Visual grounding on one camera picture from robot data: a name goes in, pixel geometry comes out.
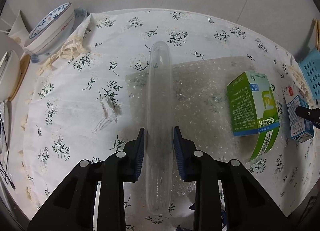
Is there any blue patterned small dish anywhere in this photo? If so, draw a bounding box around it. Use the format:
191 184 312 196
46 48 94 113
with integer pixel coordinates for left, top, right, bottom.
30 8 88 64

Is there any plain white bowl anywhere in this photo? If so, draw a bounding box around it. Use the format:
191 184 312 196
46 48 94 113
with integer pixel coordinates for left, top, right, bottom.
0 50 21 103

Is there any blue patterned white bowl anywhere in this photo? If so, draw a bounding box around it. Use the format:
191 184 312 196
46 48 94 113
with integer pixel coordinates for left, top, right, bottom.
24 2 75 55

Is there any clear bubble wrap sheet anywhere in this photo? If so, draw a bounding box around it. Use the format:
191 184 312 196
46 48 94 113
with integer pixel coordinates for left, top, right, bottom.
124 56 288 196

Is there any blue plastic utensil holder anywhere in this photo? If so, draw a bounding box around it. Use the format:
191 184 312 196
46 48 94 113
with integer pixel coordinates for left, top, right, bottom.
299 48 320 108

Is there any small blue torn wrapper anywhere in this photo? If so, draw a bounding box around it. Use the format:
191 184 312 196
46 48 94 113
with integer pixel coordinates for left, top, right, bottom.
187 202 229 231

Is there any blue milk carton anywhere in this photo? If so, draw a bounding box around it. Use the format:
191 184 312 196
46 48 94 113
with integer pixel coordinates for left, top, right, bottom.
283 85 315 143

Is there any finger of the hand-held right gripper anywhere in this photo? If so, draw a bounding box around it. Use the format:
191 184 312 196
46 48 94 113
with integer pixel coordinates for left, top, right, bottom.
295 106 320 129

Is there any green medicine box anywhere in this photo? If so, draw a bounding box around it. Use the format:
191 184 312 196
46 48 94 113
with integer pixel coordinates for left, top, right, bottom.
226 71 282 163

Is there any black cable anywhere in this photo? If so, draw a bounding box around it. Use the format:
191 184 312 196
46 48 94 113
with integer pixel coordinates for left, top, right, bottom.
0 113 17 191

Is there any clear plastic air tube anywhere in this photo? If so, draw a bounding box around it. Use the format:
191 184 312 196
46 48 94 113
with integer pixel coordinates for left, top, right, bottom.
144 41 174 216

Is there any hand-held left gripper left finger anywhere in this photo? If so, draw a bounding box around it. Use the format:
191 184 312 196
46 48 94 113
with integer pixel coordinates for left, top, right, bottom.
27 128 145 231

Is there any white paper container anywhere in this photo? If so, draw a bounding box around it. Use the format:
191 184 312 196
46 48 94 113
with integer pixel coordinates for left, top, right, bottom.
7 10 32 45

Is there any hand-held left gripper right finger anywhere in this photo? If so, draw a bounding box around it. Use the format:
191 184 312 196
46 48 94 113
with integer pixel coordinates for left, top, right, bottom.
173 126 293 231

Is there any white floral tablecloth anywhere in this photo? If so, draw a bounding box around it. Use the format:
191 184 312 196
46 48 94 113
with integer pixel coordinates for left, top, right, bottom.
20 8 320 231

